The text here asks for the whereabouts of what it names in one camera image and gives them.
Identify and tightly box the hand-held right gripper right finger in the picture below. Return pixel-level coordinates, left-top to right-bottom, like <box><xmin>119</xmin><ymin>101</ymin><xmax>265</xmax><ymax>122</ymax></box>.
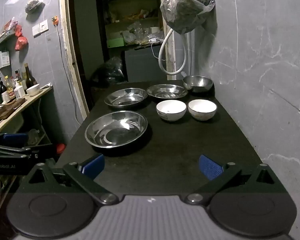
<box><xmin>185</xmin><ymin>154</ymin><xmax>287</xmax><ymax>204</ymax></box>

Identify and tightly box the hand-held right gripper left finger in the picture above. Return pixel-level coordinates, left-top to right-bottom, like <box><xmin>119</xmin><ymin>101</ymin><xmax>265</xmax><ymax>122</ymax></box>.
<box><xmin>27</xmin><ymin>154</ymin><xmax>119</xmax><ymax>204</ymax></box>

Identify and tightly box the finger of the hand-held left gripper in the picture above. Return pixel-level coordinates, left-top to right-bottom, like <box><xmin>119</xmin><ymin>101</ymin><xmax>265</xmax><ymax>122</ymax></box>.
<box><xmin>0</xmin><ymin>145</ymin><xmax>39</xmax><ymax>159</ymax></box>
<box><xmin>0</xmin><ymin>132</ymin><xmax>29</xmax><ymax>147</ymax></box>

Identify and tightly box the large steel bowl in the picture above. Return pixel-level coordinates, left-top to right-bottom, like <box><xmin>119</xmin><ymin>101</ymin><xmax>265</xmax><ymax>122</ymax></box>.
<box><xmin>84</xmin><ymin>111</ymin><xmax>148</xmax><ymax>148</ymax></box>

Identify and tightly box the white ceramic bowl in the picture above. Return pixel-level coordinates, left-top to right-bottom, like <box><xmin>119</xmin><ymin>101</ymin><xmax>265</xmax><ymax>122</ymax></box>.
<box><xmin>26</xmin><ymin>84</ymin><xmax>42</xmax><ymax>97</ymax></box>
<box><xmin>188</xmin><ymin>99</ymin><xmax>218</xmax><ymax>121</ymax></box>
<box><xmin>156</xmin><ymin>100</ymin><xmax>187</xmax><ymax>122</ymax></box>

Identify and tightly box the stainless steel plate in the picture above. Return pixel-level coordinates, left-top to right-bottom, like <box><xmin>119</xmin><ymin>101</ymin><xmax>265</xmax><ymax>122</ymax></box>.
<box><xmin>104</xmin><ymin>88</ymin><xmax>148</xmax><ymax>108</ymax></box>
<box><xmin>147</xmin><ymin>84</ymin><xmax>189</xmax><ymax>100</ymax></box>

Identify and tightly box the stainless steel bowl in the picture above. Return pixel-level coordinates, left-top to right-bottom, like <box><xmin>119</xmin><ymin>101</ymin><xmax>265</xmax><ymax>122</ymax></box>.
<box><xmin>182</xmin><ymin>75</ymin><xmax>214</xmax><ymax>93</ymax></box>

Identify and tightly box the wooden board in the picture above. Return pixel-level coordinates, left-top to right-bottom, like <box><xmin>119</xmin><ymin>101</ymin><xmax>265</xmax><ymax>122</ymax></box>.
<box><xmin>0</xmin><ymin>97</ymin><xmax>28</xmax><ymax>120</ymax></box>

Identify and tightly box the wooden side counter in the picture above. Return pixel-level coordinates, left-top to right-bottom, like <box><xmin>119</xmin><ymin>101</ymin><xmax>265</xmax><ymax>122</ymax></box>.
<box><xmin>0</xmin><ymin>86</ymin><xmax>53</xmax><ymax>133</ymax></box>

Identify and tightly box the row of sauce bottles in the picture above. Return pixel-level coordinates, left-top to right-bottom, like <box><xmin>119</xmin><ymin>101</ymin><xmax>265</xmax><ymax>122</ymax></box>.
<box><xmin>0</xmin><ymin>63</ymin><xmax>38</xmax><ymax>103</ymax></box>

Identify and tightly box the black plastic bag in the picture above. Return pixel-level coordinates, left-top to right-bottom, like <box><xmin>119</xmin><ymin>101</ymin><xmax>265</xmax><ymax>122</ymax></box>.
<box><xmin>90</xmin><ymin>56</ymin><xmax>128</xmax><ymax>85</ymax></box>

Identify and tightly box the dark grey cabinet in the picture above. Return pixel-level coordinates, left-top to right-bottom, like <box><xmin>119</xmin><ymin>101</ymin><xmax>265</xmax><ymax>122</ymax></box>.
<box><xmin>124</xmin><ymin>47</ymin><xmax>165</xmax><ymax>82</ymax></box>

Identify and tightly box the colourful packet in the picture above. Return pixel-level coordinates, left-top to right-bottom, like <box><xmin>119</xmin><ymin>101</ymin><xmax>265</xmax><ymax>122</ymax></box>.
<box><xmin>4</xmin><ymin>17</ymin><xmax>17</xmax><ymax>30</ymax></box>

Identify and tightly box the green box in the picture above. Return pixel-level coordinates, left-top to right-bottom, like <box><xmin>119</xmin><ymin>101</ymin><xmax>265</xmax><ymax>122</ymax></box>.
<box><xmin>107</xmin><ymin>38</ymin><xmax>125</xmax><ymax>48</ymax></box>

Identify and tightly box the hanging clear bag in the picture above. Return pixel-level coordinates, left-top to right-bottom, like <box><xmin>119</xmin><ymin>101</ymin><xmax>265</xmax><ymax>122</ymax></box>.
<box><xmin>25</xmin><ymin>0</ymin><xmax>44</xmax><ymax>14</ymax></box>

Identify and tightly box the cluttered shelf unit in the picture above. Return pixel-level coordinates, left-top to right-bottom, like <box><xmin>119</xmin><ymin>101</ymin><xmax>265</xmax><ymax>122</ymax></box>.
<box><xmin>95</xmin><ymin>0</ymin><xmax>165</xmax><ymax>49</ymax></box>

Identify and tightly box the plastic bag with dark contents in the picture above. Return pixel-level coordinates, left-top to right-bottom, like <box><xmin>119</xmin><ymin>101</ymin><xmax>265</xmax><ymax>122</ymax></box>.
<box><xmin>160</xmin><ymin>0</ymin><xmax>215</xmax><ymax>35</ymax></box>

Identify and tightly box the white wall box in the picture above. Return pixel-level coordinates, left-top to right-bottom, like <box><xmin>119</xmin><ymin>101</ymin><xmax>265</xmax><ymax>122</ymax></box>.
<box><xmin>0</xmin><ymin>51</ymin><xmax>10</xmax><ymax>68</ymax></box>

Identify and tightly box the thin black cable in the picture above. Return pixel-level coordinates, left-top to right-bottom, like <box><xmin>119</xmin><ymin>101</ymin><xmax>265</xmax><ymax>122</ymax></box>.
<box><xmin>55</xmin><ymin>25</ymin><xmax>78</xmax><ymax>120</ymax></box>

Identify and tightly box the small wall shelf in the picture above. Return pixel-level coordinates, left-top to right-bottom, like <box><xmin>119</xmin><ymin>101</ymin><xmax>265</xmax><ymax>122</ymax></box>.
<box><xmin>0</xmin><ymin>27</ymin><xmax>17</xmax><ymax>47</ymax></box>

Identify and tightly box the wooden door frame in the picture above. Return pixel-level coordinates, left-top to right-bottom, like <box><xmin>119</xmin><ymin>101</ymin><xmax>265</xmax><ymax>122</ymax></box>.
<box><xmin>58</xmin><ymin>0</ymin><xmax>178</xmax><ymax>120</ymax></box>

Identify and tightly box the white wall socket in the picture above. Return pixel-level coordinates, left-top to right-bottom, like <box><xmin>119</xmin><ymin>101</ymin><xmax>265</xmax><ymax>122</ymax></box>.
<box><xmin>32</xmin><ymin>20</ymin><xmax>49</xmax><ymax>37</ymax></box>

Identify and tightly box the white hose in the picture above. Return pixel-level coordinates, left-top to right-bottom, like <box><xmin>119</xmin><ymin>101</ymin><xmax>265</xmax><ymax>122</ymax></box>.
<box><xmin>158</xmin><ymin>27</ymin><xmax>188</xmax><ymax>75</ymax></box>

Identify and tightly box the thin white cable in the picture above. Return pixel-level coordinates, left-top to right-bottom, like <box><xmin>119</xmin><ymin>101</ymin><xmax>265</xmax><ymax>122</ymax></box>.
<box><xmin>151</xmin><ymin>42</ymin><xmax>165</xmax><ymax>60</ymax></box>

